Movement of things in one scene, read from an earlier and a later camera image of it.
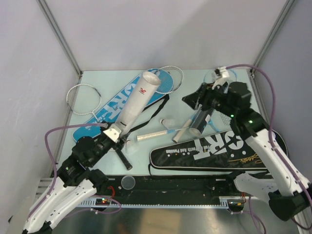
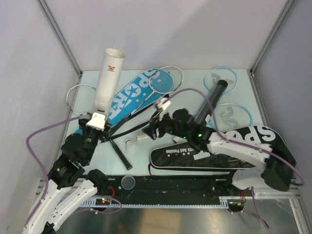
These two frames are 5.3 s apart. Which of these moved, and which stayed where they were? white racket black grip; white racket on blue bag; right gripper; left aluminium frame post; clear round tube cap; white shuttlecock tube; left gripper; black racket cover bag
Moved: white shuttlecock tube; left gripper; right gripper
Stayed: white racket on blue bag; clear round tube cap; white racket black grip; left aluminium frame post; black racket cover bag
